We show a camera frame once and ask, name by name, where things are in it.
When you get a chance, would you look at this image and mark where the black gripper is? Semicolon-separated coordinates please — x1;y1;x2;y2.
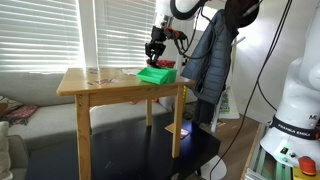
144;25;168;67

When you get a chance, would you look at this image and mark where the green plastic box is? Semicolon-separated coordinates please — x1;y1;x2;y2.
135;66;178;86

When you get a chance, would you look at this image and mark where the yellow stop button box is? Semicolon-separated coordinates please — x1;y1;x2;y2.
292;165;320;180

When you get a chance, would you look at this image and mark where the red woven basket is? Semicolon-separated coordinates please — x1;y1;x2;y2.
146;59;177;69

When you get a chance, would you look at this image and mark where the white paper sheet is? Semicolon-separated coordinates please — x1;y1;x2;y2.
120;68;141;76

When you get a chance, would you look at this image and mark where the narrow white window blind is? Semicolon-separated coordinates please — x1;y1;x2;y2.
93;0;158;69

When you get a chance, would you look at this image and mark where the red white cartoon sticker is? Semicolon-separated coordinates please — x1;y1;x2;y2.
98;78;118;85

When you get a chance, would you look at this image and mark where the dark blue jacket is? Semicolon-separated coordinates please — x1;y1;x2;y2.
180;8;240;126

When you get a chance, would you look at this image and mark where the wooden table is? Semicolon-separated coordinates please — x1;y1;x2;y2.
55;67;196;180

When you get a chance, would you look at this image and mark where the brown book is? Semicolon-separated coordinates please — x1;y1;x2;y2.
164;122;192;140

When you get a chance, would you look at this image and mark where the white coat rack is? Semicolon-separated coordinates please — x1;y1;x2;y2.
200;34;248;180

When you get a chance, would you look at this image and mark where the white bag green print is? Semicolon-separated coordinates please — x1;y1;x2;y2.
218;85;241;120

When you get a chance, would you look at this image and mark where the black low table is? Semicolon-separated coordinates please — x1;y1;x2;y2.
24;111;222;180

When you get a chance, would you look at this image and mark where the wide white window blind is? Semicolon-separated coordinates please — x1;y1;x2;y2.
0;0;86;73

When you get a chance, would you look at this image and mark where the grey sofa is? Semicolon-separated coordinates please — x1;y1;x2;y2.
0;71;171;180

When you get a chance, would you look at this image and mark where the red patterned cushion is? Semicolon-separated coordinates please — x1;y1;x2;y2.
0;95;39;128

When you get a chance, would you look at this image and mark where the beige pillow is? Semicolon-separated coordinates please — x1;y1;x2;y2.
0;121;14;180

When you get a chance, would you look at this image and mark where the red emergency stop button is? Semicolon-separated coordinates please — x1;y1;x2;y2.
297;155;318;177

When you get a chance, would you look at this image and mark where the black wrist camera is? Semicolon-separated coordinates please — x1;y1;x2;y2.
164;28;188;43

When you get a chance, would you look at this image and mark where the black gripper cable bundle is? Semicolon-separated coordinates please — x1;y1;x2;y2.
173;6;218;62

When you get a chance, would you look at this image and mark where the long black cable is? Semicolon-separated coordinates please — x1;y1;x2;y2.
209;0;294;180

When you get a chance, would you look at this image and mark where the aluminium robot stand frame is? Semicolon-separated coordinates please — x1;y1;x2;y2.
244;146;295;180

